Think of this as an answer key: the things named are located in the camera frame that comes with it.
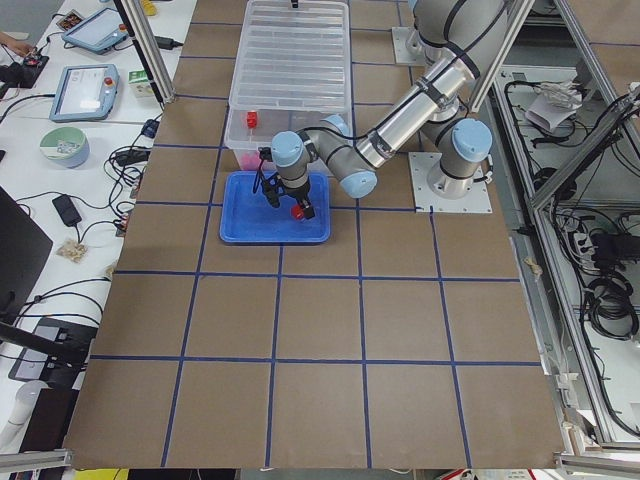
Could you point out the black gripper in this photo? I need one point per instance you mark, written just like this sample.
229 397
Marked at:
298 191

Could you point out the clear plastic box lid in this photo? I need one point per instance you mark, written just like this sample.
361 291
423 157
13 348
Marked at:
293 57

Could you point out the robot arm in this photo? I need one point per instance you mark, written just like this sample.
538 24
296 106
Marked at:
460 40

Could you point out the clear plastic storage box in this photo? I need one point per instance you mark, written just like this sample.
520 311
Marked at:
275 115

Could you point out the blue plastic tray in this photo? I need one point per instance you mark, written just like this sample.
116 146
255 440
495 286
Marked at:
247 217

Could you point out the green white carton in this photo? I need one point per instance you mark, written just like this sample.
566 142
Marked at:
139 84

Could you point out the black power adapter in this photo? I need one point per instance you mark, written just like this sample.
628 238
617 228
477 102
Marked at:
66 210

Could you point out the teach pendant tablet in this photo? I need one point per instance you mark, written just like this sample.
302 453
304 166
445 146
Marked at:
98 33
85 93

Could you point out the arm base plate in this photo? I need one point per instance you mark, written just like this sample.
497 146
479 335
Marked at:
435 192

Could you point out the aluminium frame post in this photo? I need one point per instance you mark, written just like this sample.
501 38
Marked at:
141 34

